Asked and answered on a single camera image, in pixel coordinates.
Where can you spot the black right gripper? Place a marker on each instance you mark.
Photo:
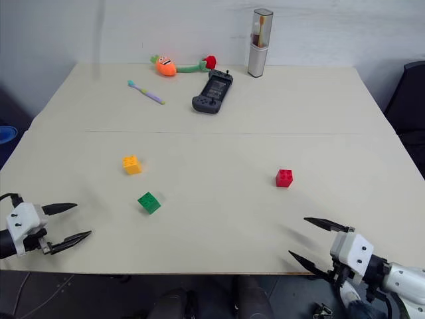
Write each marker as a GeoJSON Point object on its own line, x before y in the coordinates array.
{"type": "Point", "coordinates": [342, 274]}

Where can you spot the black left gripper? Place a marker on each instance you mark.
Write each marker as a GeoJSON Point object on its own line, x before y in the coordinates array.
{"type": "Point", "coordinates": [34, 242]}

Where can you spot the small black metal clip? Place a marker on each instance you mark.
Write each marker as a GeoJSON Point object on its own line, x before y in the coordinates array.
{"type": "Point", "coordinates": [322, 310]}

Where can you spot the red toy brick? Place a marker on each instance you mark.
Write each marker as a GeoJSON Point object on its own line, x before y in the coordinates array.
{"type": "Point", "coordinates": [284, 178]}

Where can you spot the green toy brick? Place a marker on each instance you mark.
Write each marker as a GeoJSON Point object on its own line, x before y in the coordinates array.
{"type": "Point", "coordinates": [149, 202]}

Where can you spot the yellow toy brick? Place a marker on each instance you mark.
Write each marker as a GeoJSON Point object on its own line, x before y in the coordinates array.
{"type": "Point", "coordinates": [132, 165]}

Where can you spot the blue round object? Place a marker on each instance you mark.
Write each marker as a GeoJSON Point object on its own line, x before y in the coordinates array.
{"type": "Point", "coordinates": [6, 134]}

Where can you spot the purple toothbrush with teal head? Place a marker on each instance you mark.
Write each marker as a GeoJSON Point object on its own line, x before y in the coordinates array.
{"type": "Point", "coordinates": [146, 92]}

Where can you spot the black chair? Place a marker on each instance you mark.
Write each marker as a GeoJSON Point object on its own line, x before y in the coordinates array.
{"type": "Point", "coordinates": [406, 106]}

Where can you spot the orange carrot plush toy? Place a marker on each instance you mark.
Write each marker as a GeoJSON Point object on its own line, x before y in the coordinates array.
{"type": "Point", "coordinates": [165, 66]}

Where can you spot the dark grey game controller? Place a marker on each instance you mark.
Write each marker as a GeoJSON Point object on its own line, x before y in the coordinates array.
{"type": "Point", "coordinates": [212, 91]}

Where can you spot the red rose plush toy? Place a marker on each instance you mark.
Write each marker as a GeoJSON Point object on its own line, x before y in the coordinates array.
{"type": "Point", "coordinates": [199, 65]}

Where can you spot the clear and white toothbrush case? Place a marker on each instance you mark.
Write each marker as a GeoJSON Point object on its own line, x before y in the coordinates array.
{"type": "Point", "coordinates": [259, 44]}

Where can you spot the toothbrush with orange head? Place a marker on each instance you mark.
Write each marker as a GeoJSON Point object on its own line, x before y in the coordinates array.
{"type": "Point", "coordinates": [258, 31]}

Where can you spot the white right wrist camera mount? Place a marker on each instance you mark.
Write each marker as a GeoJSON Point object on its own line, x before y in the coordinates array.
{"type": "Point", "coordinates": [353, 251]}

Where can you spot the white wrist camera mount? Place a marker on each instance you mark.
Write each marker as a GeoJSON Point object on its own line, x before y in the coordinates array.
{"type": "Point", "coordinates": [21, 221]}
{"type": "Point", "coordinates": [353, 251]}

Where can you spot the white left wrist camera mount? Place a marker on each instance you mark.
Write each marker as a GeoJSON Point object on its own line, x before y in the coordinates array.
{"type": "Point", "coordinates": [21, 221]}

